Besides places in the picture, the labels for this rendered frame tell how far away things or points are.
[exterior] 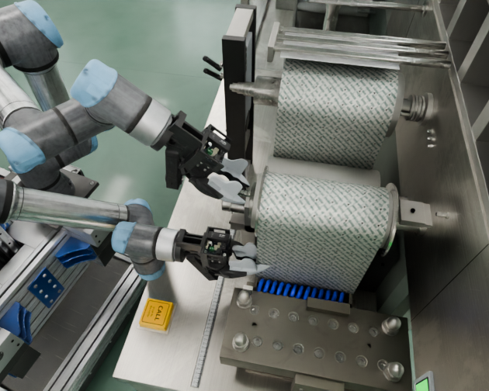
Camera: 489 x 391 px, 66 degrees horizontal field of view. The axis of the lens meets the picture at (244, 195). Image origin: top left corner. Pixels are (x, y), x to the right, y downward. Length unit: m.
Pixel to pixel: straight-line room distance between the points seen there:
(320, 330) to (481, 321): 0.40
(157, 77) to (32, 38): 2.34
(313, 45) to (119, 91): 0.42
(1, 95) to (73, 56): 3.01
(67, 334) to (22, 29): 1.28
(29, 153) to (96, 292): 1.28
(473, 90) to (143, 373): 0.92
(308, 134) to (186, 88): 2.37
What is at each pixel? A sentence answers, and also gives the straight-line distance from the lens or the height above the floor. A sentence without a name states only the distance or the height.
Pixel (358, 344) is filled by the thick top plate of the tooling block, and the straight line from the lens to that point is 0.91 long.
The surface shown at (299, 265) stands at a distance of 0.86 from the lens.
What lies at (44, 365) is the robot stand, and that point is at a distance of 1.90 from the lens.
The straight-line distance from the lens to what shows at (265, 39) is 1.67.
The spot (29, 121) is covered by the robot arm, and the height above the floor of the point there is 1.45.
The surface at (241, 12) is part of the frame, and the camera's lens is 0.98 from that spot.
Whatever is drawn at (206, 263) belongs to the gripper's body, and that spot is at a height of 1.12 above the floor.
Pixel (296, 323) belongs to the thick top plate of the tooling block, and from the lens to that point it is 0.90.
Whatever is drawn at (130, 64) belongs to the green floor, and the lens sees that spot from 3.56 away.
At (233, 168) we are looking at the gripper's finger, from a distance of 0.76.
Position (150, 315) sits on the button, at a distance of 1.04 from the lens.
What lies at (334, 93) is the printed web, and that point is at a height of 1.39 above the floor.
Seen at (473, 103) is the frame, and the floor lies 1.46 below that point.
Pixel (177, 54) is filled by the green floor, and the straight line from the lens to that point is 3.59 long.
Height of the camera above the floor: 1.88
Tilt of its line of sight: 52 degrees down
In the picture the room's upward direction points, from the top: straight up
